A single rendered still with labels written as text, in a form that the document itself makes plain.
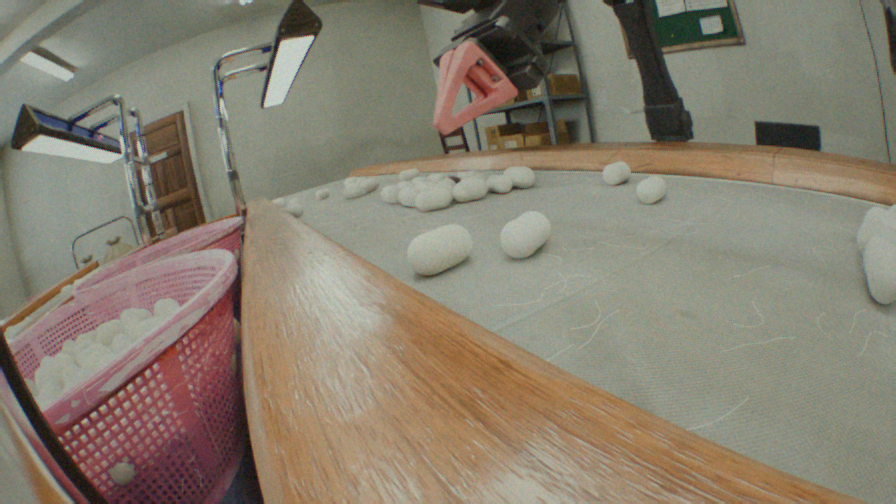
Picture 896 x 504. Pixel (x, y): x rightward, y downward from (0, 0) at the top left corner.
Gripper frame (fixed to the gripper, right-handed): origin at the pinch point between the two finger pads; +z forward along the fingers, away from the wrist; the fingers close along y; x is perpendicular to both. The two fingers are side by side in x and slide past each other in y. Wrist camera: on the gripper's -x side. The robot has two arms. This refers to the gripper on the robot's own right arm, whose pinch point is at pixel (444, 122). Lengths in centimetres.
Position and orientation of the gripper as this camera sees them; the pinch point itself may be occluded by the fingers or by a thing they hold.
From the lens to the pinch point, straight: 32.0
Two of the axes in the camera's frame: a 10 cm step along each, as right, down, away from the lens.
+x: 6.9, 5.0, 5.2
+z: -5.1, 8.5, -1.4
